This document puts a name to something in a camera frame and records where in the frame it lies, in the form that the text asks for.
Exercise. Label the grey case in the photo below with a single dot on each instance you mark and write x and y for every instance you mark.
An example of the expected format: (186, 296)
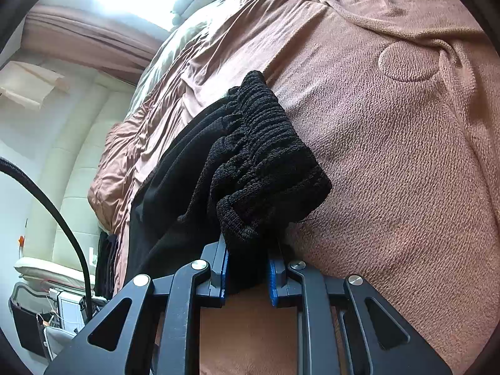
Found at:
(60, 340)

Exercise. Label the black bag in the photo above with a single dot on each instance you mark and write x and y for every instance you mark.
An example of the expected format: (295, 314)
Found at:
(27, 320)

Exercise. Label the black crumpled cloth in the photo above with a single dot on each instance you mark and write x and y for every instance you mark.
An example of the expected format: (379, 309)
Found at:
(105, 265)

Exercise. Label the cream hanging cloth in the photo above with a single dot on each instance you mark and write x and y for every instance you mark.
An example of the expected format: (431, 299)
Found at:
(27, 86)

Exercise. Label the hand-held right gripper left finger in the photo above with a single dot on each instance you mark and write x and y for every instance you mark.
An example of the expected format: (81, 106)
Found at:
(224, 281)

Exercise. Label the black pants with patterned trim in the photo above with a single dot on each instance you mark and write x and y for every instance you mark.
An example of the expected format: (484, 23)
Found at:
(265, 156)

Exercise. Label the white box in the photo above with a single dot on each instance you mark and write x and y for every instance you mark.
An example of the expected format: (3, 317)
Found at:
(70, 308)

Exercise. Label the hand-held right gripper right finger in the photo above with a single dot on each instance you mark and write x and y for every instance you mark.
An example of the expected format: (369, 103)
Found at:
(272, 281)

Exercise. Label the pink curtain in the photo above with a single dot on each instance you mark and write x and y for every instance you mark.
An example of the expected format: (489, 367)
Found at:
(97, 35)

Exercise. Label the cream padded headboard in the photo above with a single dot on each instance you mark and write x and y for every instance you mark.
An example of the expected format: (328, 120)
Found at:
(78, 164)

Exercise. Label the orange-brown blanket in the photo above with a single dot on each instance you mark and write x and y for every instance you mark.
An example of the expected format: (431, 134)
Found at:
(390, 144)

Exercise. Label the clothes pile on window sill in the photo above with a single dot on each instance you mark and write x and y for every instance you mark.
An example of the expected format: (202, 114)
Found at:
(183, 7)

